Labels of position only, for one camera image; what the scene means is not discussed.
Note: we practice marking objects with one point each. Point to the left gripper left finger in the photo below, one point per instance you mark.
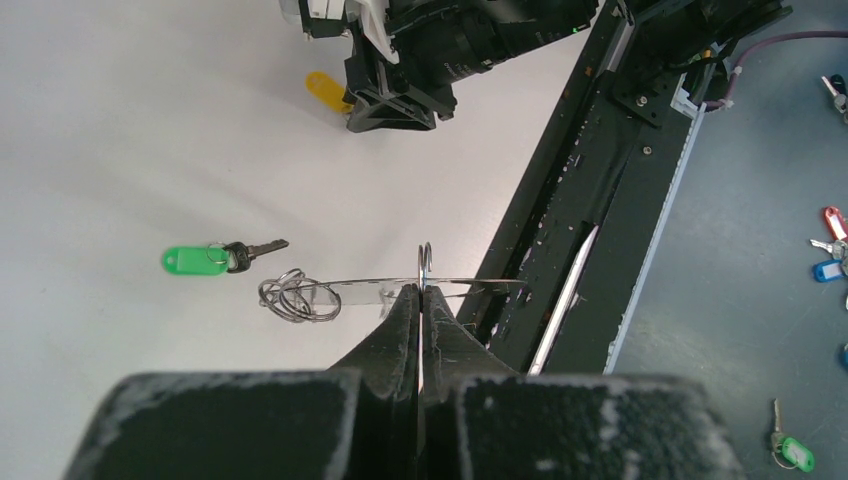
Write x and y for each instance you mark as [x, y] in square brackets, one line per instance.
[354, 420]

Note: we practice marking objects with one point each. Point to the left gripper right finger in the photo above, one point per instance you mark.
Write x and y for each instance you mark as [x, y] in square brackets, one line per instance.
[483, 420]

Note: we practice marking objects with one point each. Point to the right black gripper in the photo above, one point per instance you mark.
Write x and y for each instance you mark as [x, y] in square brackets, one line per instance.
[405, 58]

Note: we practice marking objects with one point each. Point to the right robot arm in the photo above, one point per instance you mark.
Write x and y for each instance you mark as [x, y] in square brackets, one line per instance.
[669, 36]

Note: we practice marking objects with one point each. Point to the key with red tag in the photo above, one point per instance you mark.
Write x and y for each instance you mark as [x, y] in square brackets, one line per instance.
[836, 224]

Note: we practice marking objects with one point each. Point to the dark tag key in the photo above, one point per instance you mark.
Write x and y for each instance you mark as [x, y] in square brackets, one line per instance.
[836, 86]

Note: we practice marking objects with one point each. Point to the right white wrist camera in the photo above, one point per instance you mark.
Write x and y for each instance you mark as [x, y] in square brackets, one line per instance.
[333, 18]

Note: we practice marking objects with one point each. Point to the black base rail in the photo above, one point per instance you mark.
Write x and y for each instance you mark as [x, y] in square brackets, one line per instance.
[579, 224]

